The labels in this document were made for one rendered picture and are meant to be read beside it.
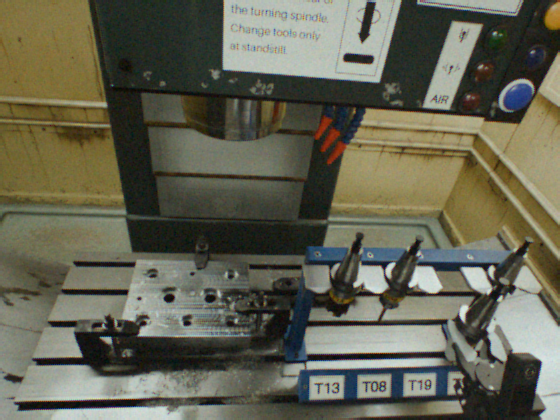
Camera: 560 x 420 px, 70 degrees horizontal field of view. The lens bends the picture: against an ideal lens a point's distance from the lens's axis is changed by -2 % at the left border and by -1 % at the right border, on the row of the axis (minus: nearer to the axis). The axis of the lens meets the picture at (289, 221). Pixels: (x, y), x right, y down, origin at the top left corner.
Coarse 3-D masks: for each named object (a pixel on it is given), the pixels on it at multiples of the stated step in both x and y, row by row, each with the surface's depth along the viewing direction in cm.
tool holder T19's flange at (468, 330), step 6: (462, 312) 73; (456, 318) 74; (462, 318) 72; (456, 324) 73; (462, 324) 71; (468, 324) 71; (492, 324) 72; (462, 330) 72; (468, 330) 71; (474, 330) 70; (480, 330) 71; (486, 330) 71; (492, 330) 71; (468, 336) 71; (474, 336) 71; (480, 336) 72; (486, 336) 71
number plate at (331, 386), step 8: (312, 376) 89; (320, 376) 89; (328, 376) 89; (336, 376) 90; (344, 376) 90; (312, 384) 89; (320, 384) 89; (328, 384) 89; (336, 384) 90; (312, 392) 89; (320, 392) 89; (328, 392) 89; (336, 392) 90
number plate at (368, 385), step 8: (360, 376) 90; (368, 376) 91; (376, 376) 91; (384, 376) 91; (360, 384) 90; (368, 384) 91; (376, 384) 91; (384, 384) 91; (360, 392) 90; (368, 392) 91; (376, 392) 91; (384, 392) 91
